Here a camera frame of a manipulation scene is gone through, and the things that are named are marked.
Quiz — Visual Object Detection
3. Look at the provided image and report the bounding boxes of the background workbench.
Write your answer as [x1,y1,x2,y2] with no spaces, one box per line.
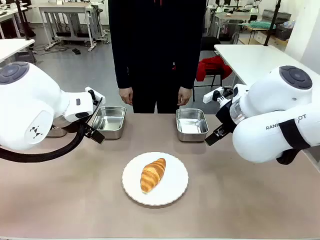
[214,12,263,45]

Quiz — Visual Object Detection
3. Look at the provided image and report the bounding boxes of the large white table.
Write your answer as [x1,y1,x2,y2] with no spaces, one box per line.
[214,44,320,88]

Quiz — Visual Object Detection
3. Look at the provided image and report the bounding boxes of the black stand pole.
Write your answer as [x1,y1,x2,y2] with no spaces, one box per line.
[16,0,36,41]
[263,0,282,47]

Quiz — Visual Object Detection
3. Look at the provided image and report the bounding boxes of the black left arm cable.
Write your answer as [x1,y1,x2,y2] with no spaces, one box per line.
[0,122,87,163]

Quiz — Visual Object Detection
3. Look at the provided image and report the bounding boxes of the person in black clothing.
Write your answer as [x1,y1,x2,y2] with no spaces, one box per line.
[107,0,208,115]

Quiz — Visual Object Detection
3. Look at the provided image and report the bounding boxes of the person's left hand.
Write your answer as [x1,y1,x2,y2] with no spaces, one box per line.
[176,86,193,107]

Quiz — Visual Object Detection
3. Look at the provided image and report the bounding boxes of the grey background desk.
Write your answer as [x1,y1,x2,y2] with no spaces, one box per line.
[38,2,105,52]

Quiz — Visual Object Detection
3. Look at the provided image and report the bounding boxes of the person's right hand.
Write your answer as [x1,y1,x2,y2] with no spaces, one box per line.
[118,87,134,105]

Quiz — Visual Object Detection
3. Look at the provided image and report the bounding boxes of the small white table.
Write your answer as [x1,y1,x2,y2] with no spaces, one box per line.
[0,38,36,63]

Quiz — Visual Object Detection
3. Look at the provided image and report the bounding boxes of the steel rectangular container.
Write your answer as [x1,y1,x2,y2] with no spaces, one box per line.
[175,108,209,143]
[46,124,68,138]
[90,105,127,140]

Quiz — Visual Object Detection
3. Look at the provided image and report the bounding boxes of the white scalloped plate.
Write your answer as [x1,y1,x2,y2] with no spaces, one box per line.
[121,151,189,207]

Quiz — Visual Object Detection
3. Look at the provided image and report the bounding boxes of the green rack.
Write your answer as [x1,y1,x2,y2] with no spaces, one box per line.
[249,20,276,30]

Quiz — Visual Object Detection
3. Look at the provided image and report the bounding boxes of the person's left forearm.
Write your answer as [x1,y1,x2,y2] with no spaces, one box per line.
[179,47,202,90]

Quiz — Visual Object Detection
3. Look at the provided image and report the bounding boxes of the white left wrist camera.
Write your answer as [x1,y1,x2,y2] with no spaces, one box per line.
[84,86,106,101]

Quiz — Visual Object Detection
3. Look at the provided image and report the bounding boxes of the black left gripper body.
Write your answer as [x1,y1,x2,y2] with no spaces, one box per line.
[81,97,104,137]

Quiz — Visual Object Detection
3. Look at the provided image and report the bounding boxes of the person's right forearm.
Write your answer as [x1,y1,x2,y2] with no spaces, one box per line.
[112,47,133,90]

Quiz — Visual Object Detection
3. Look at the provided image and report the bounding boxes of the red cloth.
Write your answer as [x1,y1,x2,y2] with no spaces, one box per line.
[195,55,233,82]

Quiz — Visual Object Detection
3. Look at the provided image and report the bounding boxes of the grey storage box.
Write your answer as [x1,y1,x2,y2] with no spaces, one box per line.
[275,23,293,41]

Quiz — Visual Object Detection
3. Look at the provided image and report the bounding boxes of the black right arm strap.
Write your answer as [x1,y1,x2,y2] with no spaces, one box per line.
[276,119,312,166]

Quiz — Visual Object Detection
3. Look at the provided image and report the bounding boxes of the golden croissant bread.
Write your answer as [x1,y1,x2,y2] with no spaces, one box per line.
[140,157,167,194]

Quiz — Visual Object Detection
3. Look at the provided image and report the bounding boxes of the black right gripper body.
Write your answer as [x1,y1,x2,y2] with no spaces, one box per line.
[215,99,238,133]

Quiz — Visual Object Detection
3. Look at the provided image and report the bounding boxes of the black chair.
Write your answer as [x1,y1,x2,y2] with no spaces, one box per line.
[193,36,226,102]

